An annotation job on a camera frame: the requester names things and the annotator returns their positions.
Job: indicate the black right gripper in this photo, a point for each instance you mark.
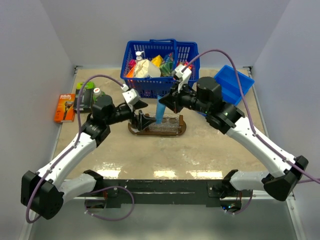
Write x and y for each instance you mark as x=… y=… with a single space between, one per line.
x=171 y=101

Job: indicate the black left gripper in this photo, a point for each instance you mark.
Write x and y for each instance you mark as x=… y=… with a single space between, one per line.
x=143 y=120

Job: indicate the blue toothpaste tube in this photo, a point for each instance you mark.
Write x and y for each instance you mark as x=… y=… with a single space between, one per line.
x=160 y=110

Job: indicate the clear acrylic toothbrush holder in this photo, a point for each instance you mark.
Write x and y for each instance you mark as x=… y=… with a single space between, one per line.
x=170 y=124

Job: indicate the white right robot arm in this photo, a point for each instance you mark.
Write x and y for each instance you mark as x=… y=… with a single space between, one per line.
x=283 y=169

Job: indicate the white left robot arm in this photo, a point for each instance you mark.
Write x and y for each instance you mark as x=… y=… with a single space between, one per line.
x=46 y=190

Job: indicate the oval wooden tray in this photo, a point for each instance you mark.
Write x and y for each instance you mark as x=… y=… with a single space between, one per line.
x=159 y=134

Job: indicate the green sponge pack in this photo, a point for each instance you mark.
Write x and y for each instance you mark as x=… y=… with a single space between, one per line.
x=166 y=66

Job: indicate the orange scrub pack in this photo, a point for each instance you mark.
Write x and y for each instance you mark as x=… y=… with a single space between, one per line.
x=130 y=74

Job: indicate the blue plastic shopping basket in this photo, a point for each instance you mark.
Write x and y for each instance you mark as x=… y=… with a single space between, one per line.
x=184 y=52

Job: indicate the white crumpled paper bag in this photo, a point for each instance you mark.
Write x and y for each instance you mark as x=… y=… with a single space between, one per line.
x=146 y=69

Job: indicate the yellow snack packet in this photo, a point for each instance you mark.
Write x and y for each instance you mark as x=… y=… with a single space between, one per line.
x=157 y=60

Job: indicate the orange juice bottle green label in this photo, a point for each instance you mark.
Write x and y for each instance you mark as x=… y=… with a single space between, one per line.
x=97 y=92

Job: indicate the magenta small box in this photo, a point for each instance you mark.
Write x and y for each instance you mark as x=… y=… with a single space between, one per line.
x=132 y=64

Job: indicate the black green Gillette box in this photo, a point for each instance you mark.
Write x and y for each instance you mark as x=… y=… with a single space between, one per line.
x=86 y=99

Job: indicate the white pump dispenser bottle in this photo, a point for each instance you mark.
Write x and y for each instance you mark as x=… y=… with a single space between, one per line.
x=139 y=55

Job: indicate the blue plastic divided bin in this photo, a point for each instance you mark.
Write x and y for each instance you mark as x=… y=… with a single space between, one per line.
x=230 y=89

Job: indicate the orange Gillette Fusion5 box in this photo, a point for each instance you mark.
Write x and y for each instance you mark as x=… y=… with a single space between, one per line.
x=65 y=108

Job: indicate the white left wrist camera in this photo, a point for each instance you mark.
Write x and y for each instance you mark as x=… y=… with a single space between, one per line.
x=130 y=95

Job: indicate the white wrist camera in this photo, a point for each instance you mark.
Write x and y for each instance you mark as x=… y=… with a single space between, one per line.
x=181 y=75
x=130 y=95

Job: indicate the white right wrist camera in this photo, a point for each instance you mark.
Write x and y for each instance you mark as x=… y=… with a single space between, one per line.
x=181 y=75

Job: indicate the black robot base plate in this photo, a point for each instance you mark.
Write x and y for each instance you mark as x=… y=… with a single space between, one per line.
x=169 y=192

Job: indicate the aluminium frame rail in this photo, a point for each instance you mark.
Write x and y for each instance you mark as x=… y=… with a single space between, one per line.
x=295 y=217

